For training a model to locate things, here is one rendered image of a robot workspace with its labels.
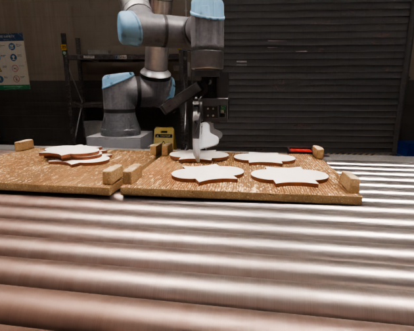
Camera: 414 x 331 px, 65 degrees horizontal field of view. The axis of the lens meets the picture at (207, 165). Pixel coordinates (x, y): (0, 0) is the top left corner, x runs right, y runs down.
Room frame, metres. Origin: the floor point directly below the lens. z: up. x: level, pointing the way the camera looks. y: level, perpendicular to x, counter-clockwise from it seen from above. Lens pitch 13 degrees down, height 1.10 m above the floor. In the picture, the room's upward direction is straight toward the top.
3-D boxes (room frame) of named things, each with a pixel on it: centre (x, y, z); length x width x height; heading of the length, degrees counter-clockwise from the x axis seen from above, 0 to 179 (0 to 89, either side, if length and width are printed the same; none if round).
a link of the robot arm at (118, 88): (1.25, 0.33, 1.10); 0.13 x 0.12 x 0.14; 112
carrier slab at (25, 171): (0.75, 0.35, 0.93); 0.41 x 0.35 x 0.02; 81
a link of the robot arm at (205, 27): (0.79, 0.00, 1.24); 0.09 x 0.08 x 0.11; 22
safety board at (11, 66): (5.64, 3.31, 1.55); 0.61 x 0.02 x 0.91; 86
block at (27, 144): (0.91, 0.52, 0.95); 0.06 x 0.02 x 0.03; 171
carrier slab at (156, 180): (0.69, -0.07, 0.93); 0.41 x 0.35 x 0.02; 83
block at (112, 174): (0.58, 0.18, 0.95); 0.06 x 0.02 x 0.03; 171
